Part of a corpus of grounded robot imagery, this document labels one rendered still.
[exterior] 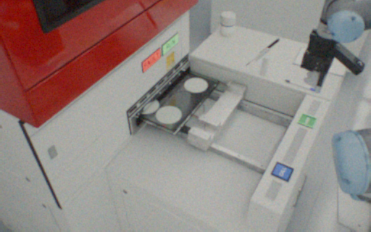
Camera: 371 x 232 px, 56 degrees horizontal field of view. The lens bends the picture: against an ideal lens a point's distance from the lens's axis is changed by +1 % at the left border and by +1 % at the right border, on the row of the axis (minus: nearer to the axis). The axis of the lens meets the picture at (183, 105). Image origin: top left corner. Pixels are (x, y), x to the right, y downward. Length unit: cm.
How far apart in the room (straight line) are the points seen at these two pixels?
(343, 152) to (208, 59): 97
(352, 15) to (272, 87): 62
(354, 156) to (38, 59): 67
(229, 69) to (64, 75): 80
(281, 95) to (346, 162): 83
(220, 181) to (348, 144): 65
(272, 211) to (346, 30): 52
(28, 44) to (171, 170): 69
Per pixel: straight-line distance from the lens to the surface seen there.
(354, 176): 68
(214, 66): 153
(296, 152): 120
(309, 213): 224
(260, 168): 127
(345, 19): 92
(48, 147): 105
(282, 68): 153
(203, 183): 124
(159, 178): 126
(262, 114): 147
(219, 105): 143
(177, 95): 145
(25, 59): 83
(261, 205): 105
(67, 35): 89
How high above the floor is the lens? 183
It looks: 42 degrees down
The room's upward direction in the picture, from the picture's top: 1 degrees counter-clockwise
